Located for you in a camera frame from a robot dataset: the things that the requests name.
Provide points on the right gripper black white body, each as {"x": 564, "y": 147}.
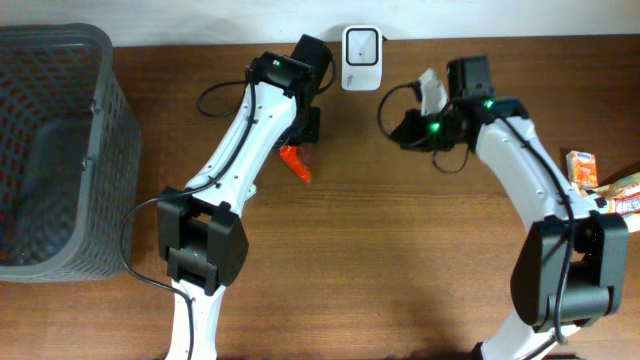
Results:
{"x": 438, "y": 124}

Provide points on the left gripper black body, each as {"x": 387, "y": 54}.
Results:
{"x": 307, "y": 128}

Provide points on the red Hacks candy bag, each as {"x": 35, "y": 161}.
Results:
{"x": 298, "y": 158}

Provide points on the orange tissue pack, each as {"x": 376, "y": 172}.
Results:
{"x": 582, "y": 169}

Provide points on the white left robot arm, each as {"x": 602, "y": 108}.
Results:
{"x": 200, "y": 234}

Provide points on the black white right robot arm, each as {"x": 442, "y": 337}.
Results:
{"x": 570, "y": 271}

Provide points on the white barcode scanner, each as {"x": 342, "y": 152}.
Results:
{"x": 362, "y": 60}

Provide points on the grey plastic mesh basket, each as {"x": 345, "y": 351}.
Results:
{"x": 70, "y": 153}

